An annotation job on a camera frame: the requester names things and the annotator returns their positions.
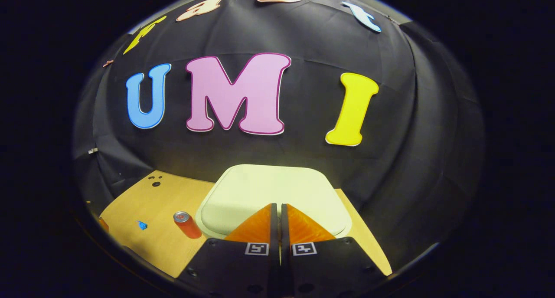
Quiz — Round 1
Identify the black backdrop cloth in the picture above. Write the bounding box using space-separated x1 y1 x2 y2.
72 0 485 268

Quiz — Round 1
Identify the pale green desktop garbage bin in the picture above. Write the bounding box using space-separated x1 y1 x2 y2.
195 164 353 240

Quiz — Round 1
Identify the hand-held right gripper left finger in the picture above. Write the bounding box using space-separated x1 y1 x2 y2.
176 203 280 298

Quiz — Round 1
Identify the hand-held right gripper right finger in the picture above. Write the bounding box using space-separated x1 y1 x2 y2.
281 203 393 298

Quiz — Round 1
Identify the red pop can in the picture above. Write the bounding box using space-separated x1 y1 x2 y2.
173 211 203 239

